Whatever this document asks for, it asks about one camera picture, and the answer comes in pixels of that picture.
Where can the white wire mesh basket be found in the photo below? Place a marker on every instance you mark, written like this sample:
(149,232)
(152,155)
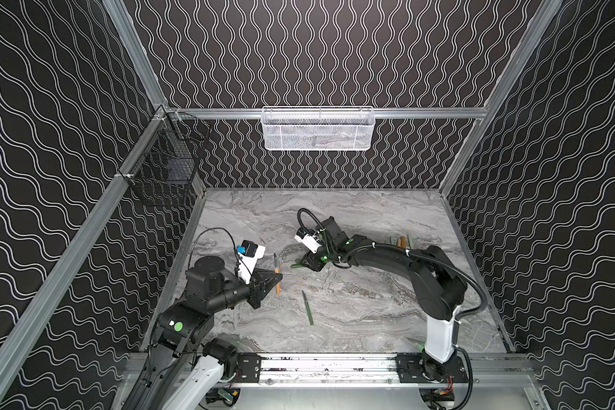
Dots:
(318,132)

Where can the aluminium frame back bar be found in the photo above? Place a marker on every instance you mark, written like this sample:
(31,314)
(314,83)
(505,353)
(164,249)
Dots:
(304,112)

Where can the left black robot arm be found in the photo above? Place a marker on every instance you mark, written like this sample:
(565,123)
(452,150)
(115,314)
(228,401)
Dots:
(181,368)

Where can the aluminium frame bar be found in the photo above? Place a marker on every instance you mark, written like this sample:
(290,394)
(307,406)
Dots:
(304,112)
(30,326)

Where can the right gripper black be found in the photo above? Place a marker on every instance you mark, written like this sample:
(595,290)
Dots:
(315,258)

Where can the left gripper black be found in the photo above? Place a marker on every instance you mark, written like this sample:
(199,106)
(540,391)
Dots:
(255,291)

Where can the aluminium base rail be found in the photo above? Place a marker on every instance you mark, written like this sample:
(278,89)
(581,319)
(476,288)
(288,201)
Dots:
(285,370)

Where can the dark green pen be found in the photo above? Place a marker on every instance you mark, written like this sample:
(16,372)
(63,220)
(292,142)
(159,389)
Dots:
(310,317)

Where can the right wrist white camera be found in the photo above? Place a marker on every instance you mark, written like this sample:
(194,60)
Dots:
(309,238)

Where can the aluminium frame left bar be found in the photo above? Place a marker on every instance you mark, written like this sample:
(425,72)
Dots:
(30,326)

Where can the black wire mesh basket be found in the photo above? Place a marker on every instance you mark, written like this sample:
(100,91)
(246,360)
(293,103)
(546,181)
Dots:
(164,174)

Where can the wrist white camera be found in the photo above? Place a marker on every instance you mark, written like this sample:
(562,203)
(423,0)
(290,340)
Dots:
(248,255)
(309,238)

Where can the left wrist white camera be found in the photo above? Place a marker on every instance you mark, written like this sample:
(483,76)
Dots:
(248,255)

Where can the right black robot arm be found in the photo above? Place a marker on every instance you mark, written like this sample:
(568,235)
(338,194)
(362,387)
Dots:
(445,293)

